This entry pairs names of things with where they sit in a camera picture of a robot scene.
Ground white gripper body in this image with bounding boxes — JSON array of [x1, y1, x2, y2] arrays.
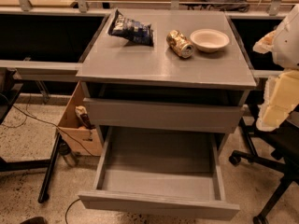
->
[[256, 70, 299, 132]]

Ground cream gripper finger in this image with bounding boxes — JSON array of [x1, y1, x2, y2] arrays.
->
[[253, 31, 276, 54]]

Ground grey drawer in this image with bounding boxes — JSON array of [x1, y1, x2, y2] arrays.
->
[[83, 98, 242, 133], [78, 127, 239, 221]]

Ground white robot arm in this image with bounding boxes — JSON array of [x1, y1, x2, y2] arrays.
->
[[253, 5, 299, 132]]

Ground grey drawer cabinet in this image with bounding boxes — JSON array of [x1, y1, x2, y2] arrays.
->
[[76, 8, 258, 157]]

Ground grey metal railing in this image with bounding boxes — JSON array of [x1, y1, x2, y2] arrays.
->
[[0, 0, 299, 16]]

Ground black office chair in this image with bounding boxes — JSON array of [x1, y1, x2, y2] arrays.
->
[[229, 105, 299, 224]]

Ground white paper bowl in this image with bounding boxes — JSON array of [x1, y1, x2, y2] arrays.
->
[[190, 29, 230, 53]]

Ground gold soda can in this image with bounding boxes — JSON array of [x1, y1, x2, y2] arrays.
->
[[166, 30, 193, 59]]

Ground blue chip bag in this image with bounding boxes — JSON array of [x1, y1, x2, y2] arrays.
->
[[108, 10, 153, 47]]

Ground crumpled snack wrapper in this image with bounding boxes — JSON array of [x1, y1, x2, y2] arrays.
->
[[75, 105, 94, 130]]

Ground cardboard box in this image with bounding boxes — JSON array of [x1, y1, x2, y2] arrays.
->
[[58, 82, 102, 156]]

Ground metal bottle on floor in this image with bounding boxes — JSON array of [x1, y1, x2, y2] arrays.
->
[[58, 142, 78, 167]]

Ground black floor cable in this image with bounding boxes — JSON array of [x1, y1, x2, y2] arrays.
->
[[0, 91, 94, 224]]

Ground black desk leg frame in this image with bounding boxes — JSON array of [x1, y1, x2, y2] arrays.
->
[[0, 68, 64, 204]]

